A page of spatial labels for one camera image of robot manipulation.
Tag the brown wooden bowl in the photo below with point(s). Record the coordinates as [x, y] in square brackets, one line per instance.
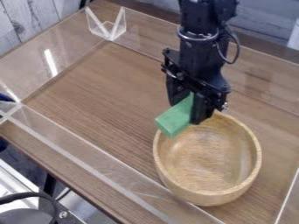
[209, 163]

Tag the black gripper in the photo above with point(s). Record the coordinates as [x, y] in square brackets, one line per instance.
[192, 70]

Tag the blue object at left edge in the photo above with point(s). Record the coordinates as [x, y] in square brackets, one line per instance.
[5, 98]

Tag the green rectangular block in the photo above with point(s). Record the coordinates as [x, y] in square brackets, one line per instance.
[175, 119]

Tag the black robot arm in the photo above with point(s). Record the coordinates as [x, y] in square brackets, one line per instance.
[204, 16]

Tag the black table leg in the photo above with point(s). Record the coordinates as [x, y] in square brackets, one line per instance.
[49, 184]

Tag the clear acrylic enclosure wall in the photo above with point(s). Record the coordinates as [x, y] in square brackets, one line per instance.
[87, 96]

